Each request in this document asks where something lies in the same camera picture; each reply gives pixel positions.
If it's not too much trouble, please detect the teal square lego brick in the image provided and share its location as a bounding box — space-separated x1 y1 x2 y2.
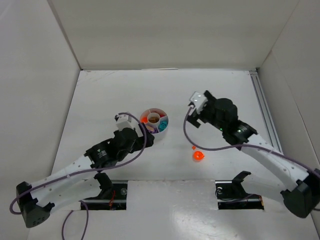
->
157 120 168 132

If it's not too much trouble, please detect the aluminium rail right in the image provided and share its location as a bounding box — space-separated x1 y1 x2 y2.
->
249 70 283 153

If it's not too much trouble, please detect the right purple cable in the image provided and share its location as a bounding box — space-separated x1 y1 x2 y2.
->
183 104 320 211

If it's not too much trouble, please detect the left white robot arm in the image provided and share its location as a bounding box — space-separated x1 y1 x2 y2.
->
16 127 155 228

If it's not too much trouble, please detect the orange round lego front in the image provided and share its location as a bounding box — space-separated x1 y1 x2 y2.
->
192 151 205 162

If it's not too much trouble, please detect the brown lego plate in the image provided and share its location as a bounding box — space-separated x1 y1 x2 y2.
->
147 112 160 124

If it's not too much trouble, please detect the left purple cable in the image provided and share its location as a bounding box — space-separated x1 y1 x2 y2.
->
9 112 148 240

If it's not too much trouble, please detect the purple butterfly lego brick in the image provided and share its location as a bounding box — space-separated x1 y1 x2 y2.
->
146 125 159 134

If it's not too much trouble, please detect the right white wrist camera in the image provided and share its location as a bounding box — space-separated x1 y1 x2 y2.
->
189 91 208 114

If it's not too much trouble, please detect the white divided round container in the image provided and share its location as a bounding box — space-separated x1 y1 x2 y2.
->
139 108 169 142

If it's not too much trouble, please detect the purple cable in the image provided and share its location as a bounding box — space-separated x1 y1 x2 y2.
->
9 112 148 240
183 104 320 211

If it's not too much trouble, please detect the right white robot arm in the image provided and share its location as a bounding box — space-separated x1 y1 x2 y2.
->
183 91 320 219

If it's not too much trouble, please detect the orange round lego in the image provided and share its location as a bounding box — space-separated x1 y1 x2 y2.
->
140 117 148 124
192 151 205 162

